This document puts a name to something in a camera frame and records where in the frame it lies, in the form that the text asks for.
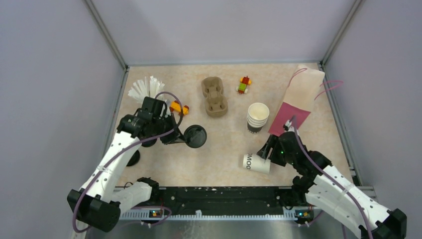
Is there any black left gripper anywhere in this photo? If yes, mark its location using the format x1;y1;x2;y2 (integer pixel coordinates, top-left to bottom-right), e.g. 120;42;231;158
152;112;187;144

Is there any single white paper cup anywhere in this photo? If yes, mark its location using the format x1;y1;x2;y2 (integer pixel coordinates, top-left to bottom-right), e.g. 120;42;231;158
243;154;271;174

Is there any black cup lid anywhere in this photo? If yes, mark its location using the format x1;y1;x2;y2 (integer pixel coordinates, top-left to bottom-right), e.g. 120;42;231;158
183;124;208;148

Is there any stack of paper cups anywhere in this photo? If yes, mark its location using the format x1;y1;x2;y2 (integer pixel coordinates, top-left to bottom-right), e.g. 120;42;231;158
247;103;270;133

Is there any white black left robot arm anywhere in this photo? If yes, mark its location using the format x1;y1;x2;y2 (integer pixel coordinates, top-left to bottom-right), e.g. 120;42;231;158
67;109;183;234

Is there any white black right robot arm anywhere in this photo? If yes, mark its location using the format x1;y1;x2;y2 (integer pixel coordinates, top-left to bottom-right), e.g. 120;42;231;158
257;131;407;239

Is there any yellow toy brick car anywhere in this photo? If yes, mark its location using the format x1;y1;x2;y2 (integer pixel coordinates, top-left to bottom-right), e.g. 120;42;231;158
169;101;189;115

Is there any stack of black lids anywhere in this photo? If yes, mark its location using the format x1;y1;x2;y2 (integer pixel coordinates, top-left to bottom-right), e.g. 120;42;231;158
126;150;141;167

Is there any brown cardboard cup carrier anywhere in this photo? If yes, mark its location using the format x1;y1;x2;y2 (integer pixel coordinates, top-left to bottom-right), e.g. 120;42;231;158
201;77;228;118

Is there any red green toy brick car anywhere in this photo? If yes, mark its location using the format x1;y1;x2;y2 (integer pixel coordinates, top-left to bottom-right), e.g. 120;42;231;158
235;76;252;94

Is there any kraft pink paper bag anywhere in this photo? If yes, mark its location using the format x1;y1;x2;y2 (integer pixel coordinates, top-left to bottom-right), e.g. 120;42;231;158
268;64;344;136

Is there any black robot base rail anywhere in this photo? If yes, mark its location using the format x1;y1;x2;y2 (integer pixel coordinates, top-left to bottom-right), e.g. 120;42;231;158
128;186;325;209

